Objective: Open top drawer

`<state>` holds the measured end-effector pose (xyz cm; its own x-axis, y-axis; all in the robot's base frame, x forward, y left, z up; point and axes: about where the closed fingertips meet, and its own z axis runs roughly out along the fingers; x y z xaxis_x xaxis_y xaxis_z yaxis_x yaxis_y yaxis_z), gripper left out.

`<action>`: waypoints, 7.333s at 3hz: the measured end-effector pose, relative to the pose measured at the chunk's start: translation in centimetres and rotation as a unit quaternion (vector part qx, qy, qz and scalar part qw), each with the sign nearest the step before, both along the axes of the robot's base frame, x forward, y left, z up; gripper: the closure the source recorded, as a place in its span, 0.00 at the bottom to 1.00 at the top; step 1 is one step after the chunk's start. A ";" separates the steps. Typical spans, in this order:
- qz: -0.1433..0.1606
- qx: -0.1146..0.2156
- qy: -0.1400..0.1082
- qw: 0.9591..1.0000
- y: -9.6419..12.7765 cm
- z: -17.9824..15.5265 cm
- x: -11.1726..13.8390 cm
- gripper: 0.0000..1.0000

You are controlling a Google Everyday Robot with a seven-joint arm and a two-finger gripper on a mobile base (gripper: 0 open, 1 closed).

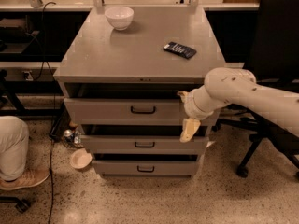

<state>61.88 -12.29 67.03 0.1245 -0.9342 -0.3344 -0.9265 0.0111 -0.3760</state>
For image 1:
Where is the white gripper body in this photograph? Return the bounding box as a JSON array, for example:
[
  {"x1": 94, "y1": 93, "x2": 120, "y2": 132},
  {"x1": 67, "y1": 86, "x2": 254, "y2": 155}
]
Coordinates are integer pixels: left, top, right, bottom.
[{"x1": 184, "y1": 89, "x2": 215, "y2": 120}]

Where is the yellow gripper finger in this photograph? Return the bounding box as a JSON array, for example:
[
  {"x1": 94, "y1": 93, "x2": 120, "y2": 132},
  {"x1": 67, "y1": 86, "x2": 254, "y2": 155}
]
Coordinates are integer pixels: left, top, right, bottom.
[
  {"x1": 180, "y1": 119, "x2": 201, "y2": 143},
  {"x1": 177, "y1": 91, "x2": 188, "y2": 103}
]

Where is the grey top drawer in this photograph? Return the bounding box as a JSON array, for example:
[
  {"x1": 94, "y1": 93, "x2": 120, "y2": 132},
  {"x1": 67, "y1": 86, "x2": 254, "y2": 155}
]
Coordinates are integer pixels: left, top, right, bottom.
[{"x1": 63, "y1": 97, "x2": 224, "y2": 127}]

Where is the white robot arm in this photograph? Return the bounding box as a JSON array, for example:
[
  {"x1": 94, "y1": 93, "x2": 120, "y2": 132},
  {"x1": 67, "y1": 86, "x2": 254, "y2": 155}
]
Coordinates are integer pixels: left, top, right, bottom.
[{"x1": 178, "y1": 68, "x2": 299, "y2": 143}]

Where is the grey metal drawer cabinet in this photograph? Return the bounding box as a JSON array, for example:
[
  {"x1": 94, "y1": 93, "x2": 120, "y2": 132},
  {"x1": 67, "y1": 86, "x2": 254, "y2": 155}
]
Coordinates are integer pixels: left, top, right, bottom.
[{"x1": 54, "y1": 6, "x2": 225, "y2": 177}]

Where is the dark blue snack packet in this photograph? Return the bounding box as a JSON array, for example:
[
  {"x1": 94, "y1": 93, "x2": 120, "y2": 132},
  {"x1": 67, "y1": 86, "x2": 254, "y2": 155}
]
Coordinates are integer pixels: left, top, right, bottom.
[{"x1": 163, "y1": 42, "x2": 197, "y2": 59}]

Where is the black office chair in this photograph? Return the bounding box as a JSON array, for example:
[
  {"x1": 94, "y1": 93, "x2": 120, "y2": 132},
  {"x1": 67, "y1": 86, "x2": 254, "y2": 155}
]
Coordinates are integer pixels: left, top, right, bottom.
[{"x1": 206, "y1": 0, "x2": 299, "y2": 178}]

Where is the white ceramic bowl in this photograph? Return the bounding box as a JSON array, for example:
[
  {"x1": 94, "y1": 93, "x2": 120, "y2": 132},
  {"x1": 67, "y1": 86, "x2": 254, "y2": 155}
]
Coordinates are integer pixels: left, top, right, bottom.
[{"x1": 105, "y1": 7, "x2": 135, "y2": 31}]

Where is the small bowl on floor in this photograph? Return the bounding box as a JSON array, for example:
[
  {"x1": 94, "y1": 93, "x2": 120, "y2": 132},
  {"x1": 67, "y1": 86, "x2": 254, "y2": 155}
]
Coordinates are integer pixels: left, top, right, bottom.
[{"x1": 70, "y1": 148, "x2": 93, "y2": 169}]

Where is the drink can on floor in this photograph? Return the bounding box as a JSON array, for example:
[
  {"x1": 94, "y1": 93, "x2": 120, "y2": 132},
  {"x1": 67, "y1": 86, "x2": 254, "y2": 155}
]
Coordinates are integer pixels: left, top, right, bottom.
[{"x1": 64, "y1": 130, "x2": 74, "y2": 142}]

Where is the tan sneaker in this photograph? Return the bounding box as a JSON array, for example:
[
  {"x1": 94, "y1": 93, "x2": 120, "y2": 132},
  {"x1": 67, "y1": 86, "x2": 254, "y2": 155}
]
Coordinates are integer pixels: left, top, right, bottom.
[{"x1": 0, "y1": 167, "x2": 50, "y2": 191}]

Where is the beige trouser leg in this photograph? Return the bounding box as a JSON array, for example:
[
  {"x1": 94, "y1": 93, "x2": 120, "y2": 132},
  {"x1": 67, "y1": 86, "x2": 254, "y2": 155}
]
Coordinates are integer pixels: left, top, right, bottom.
[{"x1": 0, "y1": 116, "x2": 29, "y2": 181}]

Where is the black chair base caster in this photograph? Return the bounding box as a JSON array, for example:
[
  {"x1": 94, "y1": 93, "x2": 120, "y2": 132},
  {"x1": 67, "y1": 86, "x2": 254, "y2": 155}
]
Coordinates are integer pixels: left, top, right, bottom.
[{"x1": 0, "y1": 196, "x2": 31, "y2": 213}]

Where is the black cable on floor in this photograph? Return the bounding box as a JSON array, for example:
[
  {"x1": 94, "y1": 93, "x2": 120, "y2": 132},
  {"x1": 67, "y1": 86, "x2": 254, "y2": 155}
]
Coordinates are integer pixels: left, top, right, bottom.
[{"x1": 24, "y1": 1, "x2": 64, "y2": 224}]

